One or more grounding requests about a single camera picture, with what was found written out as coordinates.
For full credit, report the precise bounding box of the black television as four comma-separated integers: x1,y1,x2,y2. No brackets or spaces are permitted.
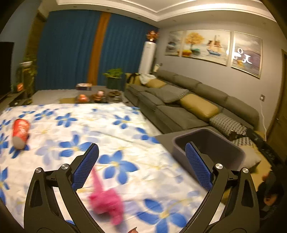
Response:
0,42,14,96

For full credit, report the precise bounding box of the tv cabinet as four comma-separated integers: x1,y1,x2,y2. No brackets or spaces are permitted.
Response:
0,90,28,113

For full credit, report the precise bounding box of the white standing air conditioner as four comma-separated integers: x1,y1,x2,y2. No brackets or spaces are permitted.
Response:
138,41,156,74

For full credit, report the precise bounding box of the mustard cushion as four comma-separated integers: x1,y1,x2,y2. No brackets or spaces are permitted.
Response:
145,79,166,88
180,94,220,121

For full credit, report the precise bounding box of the green potted plant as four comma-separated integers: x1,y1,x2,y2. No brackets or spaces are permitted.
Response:
103,68,123,90

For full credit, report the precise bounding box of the sailboat tree painting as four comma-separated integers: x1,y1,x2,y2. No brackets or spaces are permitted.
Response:
182,29,231,66

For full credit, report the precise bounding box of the orange curtain strip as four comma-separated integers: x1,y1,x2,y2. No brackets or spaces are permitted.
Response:
87,12,111,85

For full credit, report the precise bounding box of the grey plastic trash bin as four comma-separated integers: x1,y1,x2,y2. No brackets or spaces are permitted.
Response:
172,128,245,179

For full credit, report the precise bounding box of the plant on wooden stand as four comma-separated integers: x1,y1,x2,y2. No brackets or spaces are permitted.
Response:
17,54,37,98

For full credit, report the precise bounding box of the blue floral tablecloth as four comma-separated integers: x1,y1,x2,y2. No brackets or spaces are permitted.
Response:
1,103,207,232

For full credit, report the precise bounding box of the red flower decoration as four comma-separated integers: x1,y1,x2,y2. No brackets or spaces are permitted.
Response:
146,30,159,43

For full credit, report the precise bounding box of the dark coffee table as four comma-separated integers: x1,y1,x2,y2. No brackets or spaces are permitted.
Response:
32,85,128,105

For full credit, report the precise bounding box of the white charging cable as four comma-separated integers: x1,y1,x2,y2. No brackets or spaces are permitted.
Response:
260,100,269,137

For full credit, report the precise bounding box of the grey cushion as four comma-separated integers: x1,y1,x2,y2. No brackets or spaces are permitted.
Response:
145,88,182,103

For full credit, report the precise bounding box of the left landscape painting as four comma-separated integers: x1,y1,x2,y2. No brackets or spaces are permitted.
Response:
165,31,184,56

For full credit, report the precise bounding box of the right framed painting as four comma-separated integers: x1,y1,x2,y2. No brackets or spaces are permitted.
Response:
230,31,263,79

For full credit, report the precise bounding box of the near mustard cushion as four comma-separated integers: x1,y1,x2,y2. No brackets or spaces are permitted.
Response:
180,94,220,121

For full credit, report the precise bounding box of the far mustard cushion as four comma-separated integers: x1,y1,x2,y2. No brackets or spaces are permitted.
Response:
145,79,166,88

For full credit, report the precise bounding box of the blue window curtain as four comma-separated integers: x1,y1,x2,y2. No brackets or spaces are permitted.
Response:
35,10,158,90

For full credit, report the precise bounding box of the grey sectional sofa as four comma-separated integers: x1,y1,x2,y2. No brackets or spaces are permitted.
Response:
124,70,271,178

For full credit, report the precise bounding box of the pink mesh bath pouf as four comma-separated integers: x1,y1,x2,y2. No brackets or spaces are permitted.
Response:
89,168,124,225

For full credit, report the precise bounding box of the black white patterned cushion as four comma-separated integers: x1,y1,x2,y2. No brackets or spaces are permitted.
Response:
209,113,247,137

